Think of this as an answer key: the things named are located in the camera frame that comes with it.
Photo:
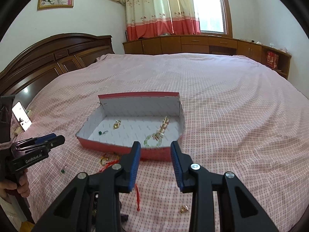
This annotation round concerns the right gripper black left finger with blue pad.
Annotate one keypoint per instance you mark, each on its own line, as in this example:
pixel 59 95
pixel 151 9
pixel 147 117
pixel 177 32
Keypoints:
pixel 92 201

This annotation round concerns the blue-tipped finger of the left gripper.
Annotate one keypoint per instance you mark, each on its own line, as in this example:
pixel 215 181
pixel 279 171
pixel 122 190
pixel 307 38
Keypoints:
pixel 50 140

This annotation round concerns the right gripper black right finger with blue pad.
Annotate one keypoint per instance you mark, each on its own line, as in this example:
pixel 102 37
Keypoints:
pixel 238 209

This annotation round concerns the gold pearl earring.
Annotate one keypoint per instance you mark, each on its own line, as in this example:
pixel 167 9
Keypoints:
pixel 117 124

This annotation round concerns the pink flower gold hair clip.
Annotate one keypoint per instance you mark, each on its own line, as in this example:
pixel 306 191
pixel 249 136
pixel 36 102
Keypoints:
pixel 160 132

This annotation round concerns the person's left hand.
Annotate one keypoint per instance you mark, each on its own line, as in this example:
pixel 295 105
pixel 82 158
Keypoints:
pixel 22 187

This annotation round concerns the gold red tassel ornament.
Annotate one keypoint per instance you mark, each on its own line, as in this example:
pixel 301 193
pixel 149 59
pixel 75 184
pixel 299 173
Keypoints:
pixel 108 158

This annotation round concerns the white smartphone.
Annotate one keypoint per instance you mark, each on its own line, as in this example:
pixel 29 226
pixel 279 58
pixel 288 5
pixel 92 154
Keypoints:
pixel 21 116

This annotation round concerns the dark wooden headboard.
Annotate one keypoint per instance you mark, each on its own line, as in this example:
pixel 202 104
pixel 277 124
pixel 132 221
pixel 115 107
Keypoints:
pixel 47 59

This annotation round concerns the red white cardboard box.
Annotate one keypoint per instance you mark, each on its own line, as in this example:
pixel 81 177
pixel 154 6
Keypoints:
pixel 141 114

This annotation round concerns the red box on shelf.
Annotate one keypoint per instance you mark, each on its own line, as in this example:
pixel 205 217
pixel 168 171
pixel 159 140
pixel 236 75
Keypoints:
pixel 272 60

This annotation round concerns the cream and red curtain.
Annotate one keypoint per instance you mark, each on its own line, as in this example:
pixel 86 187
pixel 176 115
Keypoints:
pixel 152 18

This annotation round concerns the long wooden cabinet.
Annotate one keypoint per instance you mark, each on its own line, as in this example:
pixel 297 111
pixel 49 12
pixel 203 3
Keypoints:
pixel 207 44

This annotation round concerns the bright window wooden frame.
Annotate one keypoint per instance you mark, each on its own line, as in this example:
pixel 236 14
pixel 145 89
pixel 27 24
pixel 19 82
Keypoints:
pixel 214 17

